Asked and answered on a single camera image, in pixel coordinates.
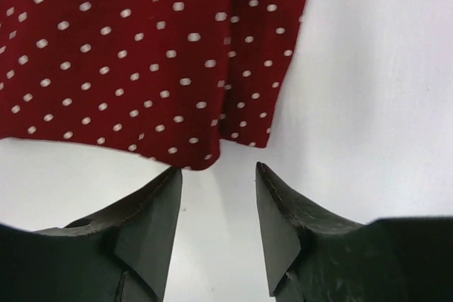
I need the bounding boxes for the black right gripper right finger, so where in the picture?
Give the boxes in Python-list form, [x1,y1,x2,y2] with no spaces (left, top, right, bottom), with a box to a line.
[256,163,452,302]

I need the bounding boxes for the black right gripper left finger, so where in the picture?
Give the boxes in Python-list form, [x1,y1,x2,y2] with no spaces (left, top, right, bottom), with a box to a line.
[1,167,183,301]

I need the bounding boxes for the red polka dot skirt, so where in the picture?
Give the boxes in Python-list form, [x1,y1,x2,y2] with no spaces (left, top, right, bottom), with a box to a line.
[1,0,306,170]

